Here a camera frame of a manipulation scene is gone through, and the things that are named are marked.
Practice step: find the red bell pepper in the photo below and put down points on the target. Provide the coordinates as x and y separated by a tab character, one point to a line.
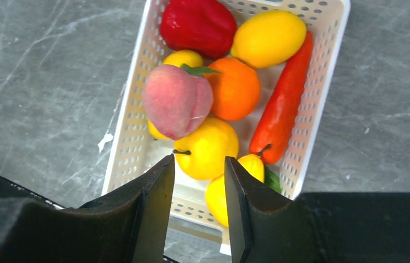
206	27

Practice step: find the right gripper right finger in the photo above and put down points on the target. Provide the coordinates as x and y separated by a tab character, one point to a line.
265	226

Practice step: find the yellow lemon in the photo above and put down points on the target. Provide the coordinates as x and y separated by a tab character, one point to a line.
268	38

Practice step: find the pink peach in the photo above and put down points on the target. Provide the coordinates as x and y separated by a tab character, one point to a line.
177	99

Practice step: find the yellow apple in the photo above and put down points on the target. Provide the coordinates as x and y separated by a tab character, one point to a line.
201	154

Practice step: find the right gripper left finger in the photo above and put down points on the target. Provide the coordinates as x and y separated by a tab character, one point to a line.
128	224

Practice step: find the orange tangerine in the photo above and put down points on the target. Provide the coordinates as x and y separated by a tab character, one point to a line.
236	89

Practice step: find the red orange carrot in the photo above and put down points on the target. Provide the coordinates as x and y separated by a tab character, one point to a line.
271	136

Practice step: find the white perforated plastic basket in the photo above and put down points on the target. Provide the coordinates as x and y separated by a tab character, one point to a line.
134	150

